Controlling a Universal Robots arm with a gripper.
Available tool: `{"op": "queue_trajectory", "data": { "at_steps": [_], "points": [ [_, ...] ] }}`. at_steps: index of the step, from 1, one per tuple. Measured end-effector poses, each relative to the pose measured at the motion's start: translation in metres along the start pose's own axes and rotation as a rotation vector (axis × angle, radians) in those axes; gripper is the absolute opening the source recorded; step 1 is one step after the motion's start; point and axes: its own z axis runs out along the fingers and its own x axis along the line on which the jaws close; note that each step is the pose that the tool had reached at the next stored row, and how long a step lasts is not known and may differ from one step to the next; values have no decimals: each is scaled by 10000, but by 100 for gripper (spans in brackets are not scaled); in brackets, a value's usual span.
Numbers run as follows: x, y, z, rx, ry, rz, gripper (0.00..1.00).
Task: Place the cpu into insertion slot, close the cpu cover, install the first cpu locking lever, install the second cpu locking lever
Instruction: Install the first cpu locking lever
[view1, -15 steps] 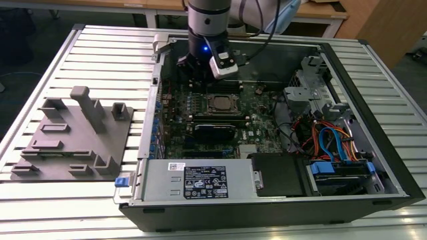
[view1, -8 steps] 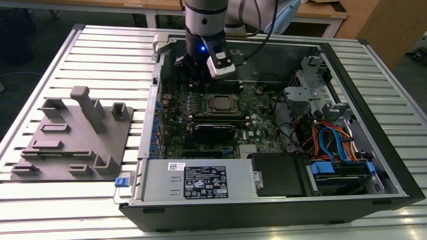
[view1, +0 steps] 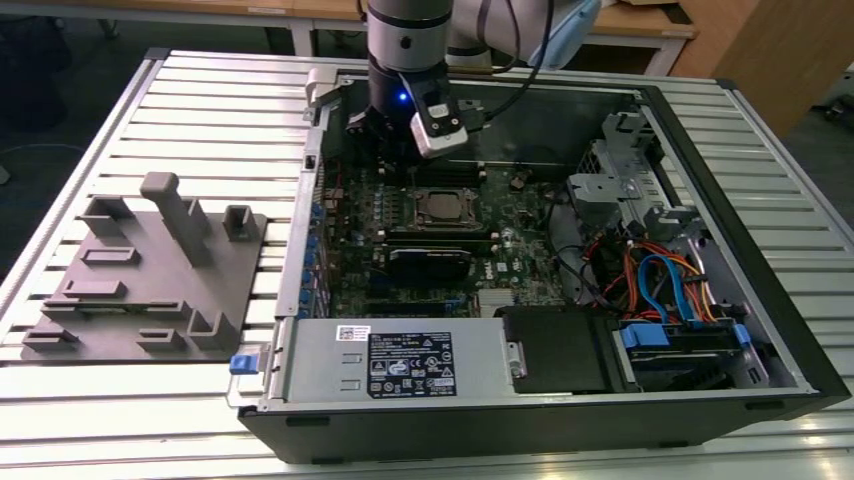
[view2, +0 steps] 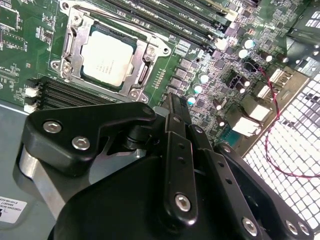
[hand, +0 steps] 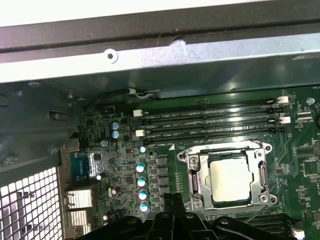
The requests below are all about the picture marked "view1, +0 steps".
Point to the silver CPU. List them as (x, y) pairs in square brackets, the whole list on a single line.
[(446, 206)]

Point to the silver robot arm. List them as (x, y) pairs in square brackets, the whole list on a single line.
[(407, 35)]

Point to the black RAM slot bank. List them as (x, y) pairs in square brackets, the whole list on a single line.
[(440, 240), (460, 175)]

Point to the CPU socket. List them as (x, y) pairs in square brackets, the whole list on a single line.
[(418, 226)]

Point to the blue expansion slot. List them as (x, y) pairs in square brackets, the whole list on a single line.
[(456, 301)]

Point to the black drive bay cover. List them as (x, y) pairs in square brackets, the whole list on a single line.
[(561, 350)]

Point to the grey case latch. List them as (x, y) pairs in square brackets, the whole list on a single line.
[(320, 82)]

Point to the graphics card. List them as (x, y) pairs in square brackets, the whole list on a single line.
[(427, 265)]

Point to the grey metal drive cage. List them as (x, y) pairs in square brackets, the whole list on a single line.
[(594, 192)]

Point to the white framed wooden desk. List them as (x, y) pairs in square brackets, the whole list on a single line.
[(167, 15), (654, 27)]

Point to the green motherboard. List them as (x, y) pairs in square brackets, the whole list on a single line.
[(534, 250)]

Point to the small silver heatsink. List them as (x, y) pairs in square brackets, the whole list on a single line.
[(495, 297)]

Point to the grey parts rack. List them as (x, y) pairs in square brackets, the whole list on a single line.
[(154, 280)]

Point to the silver power supply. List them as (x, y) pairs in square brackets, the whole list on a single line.
[(314, 360)]

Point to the blue plastic latch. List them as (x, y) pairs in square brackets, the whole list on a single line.
[(242, 364)]

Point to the hard disk in blue carrier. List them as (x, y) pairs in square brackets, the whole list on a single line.
[(642, 336)]

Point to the wooden cabinet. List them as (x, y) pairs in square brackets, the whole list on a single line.
[(787, 50)]

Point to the black PC case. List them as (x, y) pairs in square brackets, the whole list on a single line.
[(467, 435)]

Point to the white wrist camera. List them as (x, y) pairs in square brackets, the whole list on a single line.
[(436, 142)]

